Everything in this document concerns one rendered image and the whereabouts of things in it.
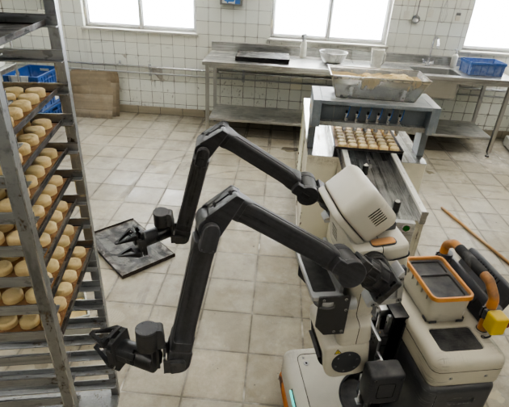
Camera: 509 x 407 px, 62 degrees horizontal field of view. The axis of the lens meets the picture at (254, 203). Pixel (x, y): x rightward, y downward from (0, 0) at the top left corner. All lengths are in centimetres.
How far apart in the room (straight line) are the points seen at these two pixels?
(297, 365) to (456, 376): 75
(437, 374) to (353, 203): 62
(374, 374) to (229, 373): 99
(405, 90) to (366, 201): 151
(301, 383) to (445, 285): 76
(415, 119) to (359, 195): 157
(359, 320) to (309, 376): 59
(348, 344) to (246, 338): 107
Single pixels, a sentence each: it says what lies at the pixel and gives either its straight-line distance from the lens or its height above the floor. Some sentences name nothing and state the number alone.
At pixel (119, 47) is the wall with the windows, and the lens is 597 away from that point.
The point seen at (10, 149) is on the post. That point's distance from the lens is 97.
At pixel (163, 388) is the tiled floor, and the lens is 233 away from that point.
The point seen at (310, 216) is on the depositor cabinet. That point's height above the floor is 40.
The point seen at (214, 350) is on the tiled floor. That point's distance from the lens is 246.
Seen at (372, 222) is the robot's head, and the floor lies 122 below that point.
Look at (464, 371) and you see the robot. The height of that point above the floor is 77.
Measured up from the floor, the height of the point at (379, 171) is 84.
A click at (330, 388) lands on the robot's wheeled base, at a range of 201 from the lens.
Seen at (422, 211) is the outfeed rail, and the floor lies 90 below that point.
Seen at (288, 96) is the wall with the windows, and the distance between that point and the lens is 571.
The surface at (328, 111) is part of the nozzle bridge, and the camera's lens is 264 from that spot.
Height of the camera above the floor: 184
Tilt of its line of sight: 29 degrees down
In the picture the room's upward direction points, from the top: 3 degrees clockwise
